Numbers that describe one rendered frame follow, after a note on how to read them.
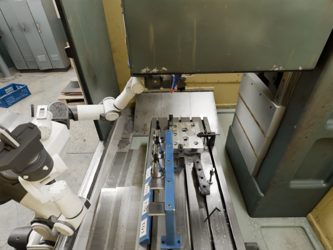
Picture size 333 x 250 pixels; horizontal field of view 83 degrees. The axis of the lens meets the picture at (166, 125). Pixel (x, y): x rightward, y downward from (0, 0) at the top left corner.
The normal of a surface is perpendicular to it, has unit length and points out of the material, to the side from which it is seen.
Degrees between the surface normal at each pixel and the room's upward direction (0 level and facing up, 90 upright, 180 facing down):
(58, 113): 30
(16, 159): 107
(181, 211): 0
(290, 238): 0
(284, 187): 90
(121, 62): 90
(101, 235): 8
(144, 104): 24
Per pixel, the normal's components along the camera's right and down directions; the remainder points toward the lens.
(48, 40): 0.00, 0.61
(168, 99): -0.03, -0.47
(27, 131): 0.18, -0.55
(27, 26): 0.29, 0.58
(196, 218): -0.03, -0.79
